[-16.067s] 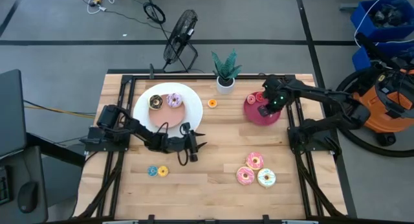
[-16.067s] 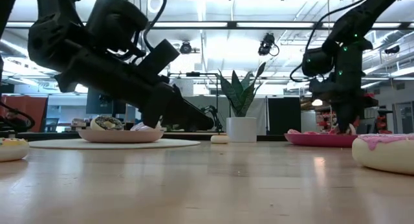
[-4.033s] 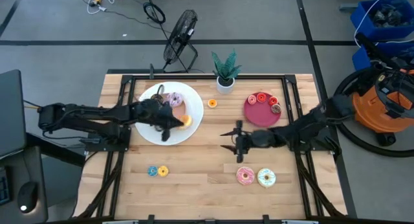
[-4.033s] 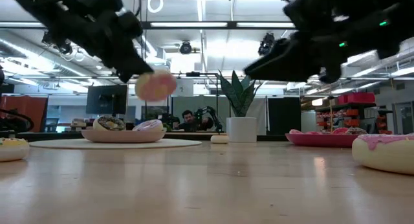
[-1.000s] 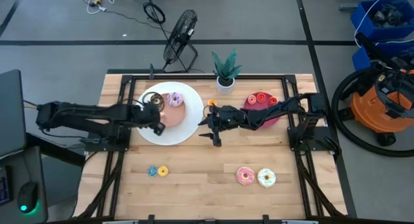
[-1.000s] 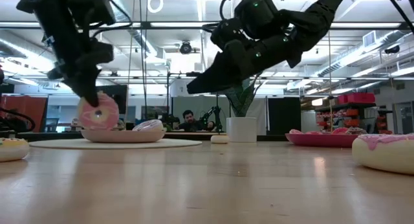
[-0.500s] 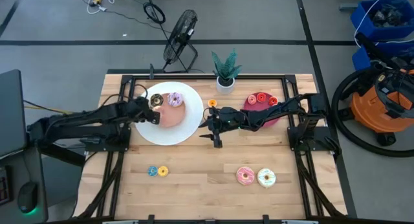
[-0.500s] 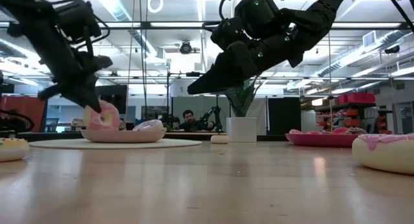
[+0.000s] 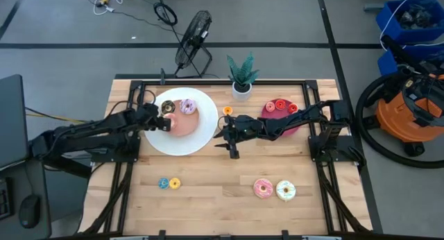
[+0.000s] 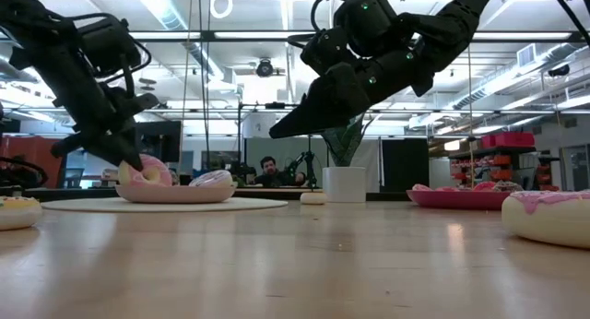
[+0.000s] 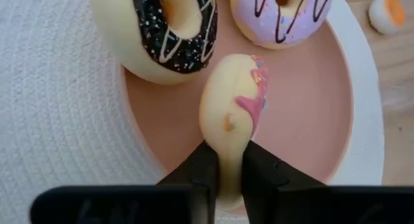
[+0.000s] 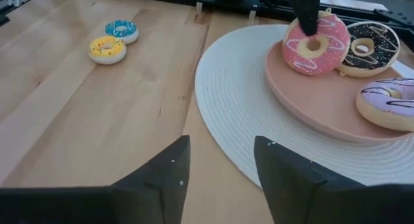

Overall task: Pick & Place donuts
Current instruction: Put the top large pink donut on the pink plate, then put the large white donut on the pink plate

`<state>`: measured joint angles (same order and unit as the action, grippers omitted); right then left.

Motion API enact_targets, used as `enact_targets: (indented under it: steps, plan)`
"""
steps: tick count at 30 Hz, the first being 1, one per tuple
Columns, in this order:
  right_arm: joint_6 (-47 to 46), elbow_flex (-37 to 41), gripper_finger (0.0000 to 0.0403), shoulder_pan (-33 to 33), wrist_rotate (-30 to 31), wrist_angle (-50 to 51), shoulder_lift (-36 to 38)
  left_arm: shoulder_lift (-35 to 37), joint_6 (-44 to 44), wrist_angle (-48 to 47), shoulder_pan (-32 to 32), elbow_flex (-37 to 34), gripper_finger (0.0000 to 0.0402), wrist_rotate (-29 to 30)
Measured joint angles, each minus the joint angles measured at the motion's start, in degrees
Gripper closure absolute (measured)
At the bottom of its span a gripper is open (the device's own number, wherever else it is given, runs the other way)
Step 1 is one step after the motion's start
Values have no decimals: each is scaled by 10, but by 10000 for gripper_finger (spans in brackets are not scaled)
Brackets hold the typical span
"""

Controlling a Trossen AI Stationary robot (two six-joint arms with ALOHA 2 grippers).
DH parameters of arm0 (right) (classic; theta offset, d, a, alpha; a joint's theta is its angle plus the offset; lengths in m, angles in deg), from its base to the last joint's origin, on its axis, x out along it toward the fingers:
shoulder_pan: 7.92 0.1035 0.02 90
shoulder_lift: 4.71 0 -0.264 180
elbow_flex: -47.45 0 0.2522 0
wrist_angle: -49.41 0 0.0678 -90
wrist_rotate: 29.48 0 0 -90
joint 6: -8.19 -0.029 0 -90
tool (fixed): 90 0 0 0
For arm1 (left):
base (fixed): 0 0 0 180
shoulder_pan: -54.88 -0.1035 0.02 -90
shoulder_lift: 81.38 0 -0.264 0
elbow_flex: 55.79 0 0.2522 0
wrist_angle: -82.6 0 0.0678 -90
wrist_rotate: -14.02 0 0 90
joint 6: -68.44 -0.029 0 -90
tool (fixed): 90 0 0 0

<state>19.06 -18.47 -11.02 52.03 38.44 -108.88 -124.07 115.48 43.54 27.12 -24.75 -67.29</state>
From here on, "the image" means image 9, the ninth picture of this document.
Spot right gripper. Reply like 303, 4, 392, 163
213, 115, 264, 160

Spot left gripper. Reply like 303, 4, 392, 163
135, 104, 172, 132

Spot large chocolate frosted donut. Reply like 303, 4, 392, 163
160, 99, 176, 115

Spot large lavender frosted donut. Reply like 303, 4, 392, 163
179, 98, 198, 116

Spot large pink sprinkled donut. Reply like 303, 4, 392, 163
253, 178, 274, 200

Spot large white blue-striped donut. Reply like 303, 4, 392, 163
275, 180, 297, 202

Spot white round woven placemat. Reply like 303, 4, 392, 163
144, 87, 219, 157

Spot light pink plate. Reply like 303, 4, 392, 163
156, 99, 200, 137

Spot magenta plate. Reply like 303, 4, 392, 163
261, 98, 302, 137

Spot green plant in white pot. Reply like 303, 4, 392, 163
226, 52, 260, 102

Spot black floor fan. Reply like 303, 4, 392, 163
174, 10, 214, 78

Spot orange shop vacuum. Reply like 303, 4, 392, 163
355, 73, 444, 170
376, 71, 444, 157

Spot grey desk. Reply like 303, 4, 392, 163
0, 155, 53, 240

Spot dark grey laptop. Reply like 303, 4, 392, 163
0, 74, 29, 170

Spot black computer mouse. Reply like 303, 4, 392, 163
19, 194, 42, 230

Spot blue plastic bin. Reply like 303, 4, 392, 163
375, 0, 444, 45
377, 42, 444, 76

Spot black keyboard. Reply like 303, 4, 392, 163
0, 177, 15, 222

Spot black aluminium rig frame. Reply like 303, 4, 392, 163
81, 79, 374, 240

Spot black coiled cable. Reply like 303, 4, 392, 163
153, 2, 178, 26

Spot white and yellow cable bundle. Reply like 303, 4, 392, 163
92, 0, 135, 16

